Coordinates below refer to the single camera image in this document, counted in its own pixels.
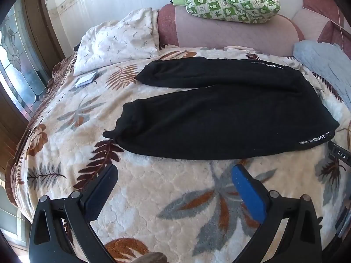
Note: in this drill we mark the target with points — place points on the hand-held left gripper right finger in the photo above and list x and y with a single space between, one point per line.
248 194

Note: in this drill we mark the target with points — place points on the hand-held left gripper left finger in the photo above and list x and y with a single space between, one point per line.
101 193

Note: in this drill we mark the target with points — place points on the black pants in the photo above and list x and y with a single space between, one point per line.
219 115

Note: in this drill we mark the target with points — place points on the leaf-print fleece blanket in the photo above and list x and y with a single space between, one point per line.
164 183

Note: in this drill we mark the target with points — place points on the light blue quilted blanket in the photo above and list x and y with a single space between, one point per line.
323 60

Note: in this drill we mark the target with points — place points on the small notebook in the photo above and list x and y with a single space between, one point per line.
86 80

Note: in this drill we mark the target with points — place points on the white patterned pillow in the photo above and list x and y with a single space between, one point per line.
118 41

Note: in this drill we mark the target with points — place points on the stained glass window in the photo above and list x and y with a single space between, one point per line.
16 60

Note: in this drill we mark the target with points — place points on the pink padded headboard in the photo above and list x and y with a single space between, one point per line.
219 33

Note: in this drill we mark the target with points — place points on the green and white checked quilt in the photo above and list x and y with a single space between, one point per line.
233 0

